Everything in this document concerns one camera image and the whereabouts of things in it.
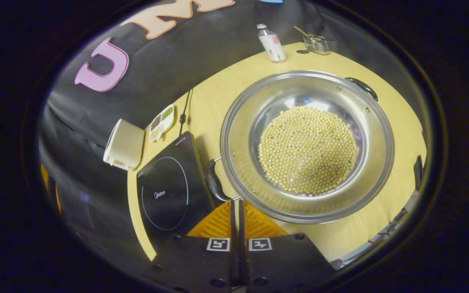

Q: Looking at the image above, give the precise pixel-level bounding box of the black power cable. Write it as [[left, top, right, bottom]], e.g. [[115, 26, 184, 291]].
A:
[[178, 88, 193, 137]]

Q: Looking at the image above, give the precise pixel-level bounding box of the white divided bean dish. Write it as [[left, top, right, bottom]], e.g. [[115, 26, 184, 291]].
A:
[[149, 104, 175, 143]]

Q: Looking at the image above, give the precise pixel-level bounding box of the clear plastic bottle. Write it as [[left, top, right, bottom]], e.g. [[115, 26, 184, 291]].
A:
[[256, 23, 287, 63]]

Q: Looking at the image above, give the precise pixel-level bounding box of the wooden stick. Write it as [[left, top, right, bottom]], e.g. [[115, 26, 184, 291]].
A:
[[293, 25, 313, 40]]

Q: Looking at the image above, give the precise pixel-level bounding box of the glass utensil holder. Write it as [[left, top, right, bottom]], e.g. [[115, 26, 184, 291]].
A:
[[303, 34, 331, 56]]

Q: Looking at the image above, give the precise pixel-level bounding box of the white boxy appliance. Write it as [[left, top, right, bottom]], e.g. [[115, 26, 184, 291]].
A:
[[103, 118, 146, 171]]

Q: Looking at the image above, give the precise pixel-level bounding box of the black induction cooktop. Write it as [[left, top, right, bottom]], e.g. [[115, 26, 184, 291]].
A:
[[136, 131, 215, 241]]

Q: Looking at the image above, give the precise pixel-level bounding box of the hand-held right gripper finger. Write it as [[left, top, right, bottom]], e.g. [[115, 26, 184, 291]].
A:
[[148, 199, 241, 293], [239, 199, 338, 293]]

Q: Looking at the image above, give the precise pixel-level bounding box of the stainless steel pot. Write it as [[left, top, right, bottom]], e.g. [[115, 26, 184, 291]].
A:
[[205, 70, 396, 225]]

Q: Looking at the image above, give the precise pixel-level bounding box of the pile of soybeans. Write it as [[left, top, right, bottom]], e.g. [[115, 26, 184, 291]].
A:
[[258, 105, 358, 196]]

